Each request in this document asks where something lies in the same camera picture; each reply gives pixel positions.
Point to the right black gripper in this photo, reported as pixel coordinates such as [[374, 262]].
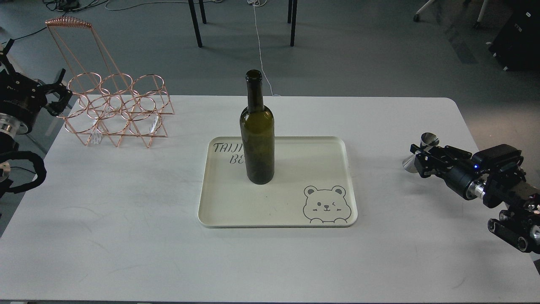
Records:
[[492, 174]]

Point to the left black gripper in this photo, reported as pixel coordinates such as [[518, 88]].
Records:
[[21, 98]]

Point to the steel double jigger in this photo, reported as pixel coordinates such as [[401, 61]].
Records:
[[427, 141]]

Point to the dark green wine bottle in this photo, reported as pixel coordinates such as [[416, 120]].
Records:
[[257, 132]]

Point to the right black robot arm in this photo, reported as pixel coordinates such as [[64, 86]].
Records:
[[518, 224]]

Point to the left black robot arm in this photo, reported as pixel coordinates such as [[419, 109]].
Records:
[[9, 151]]

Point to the cream bear serving tray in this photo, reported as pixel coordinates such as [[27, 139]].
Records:
[[311, 187]]

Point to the black equipment case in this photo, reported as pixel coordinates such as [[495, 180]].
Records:
[[517, 45]]

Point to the office chair base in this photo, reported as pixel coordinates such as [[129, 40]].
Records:
[[473, 11]]

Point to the black table legs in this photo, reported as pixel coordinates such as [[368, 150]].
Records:
[[244, 24]]

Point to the copper wire bottle rack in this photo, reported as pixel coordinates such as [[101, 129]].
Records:
[[111, 104]]

